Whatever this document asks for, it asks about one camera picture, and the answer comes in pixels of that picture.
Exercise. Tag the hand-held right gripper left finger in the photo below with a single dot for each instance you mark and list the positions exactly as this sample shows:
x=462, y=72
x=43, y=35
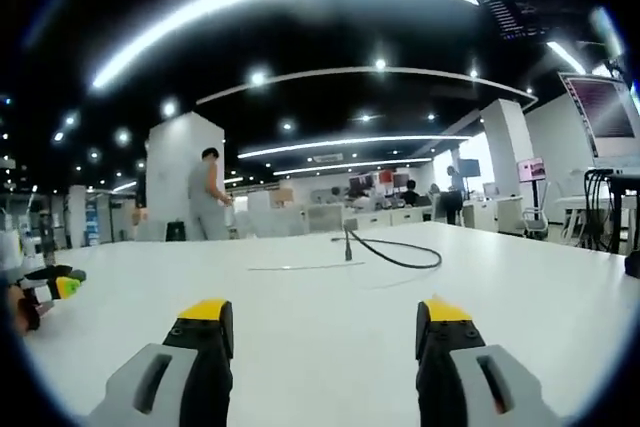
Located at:
x=200, y=347

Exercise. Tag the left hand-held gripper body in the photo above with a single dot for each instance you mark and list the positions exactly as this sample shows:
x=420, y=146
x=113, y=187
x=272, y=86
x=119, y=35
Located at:
x=35, y=292

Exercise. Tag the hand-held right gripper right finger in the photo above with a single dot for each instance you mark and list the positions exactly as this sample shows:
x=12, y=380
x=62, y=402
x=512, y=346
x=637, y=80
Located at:
x=445, y=347

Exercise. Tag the thin grey rod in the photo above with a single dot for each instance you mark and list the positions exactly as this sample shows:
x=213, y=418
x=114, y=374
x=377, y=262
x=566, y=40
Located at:
x=305, y=266

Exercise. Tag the white desk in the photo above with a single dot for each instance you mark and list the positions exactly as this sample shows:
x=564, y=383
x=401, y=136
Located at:
x=310, y=307

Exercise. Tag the dark object at desk edge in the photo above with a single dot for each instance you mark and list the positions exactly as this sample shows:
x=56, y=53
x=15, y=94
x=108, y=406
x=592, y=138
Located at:
x=633, y=266

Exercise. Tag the person's left hand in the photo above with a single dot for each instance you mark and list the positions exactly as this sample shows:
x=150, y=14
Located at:
x=22, y=314

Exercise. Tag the black upright stand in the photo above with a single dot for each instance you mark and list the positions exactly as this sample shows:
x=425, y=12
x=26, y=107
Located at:
x=47, y=239

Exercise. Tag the black stool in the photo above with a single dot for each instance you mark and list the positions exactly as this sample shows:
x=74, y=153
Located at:
x=176, y=231

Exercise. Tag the monitor on stand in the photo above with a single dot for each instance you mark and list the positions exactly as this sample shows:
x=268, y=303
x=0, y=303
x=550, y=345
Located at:
x=531, y=170

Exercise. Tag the large wall screen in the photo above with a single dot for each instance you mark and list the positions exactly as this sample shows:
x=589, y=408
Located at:
x=607, y=112

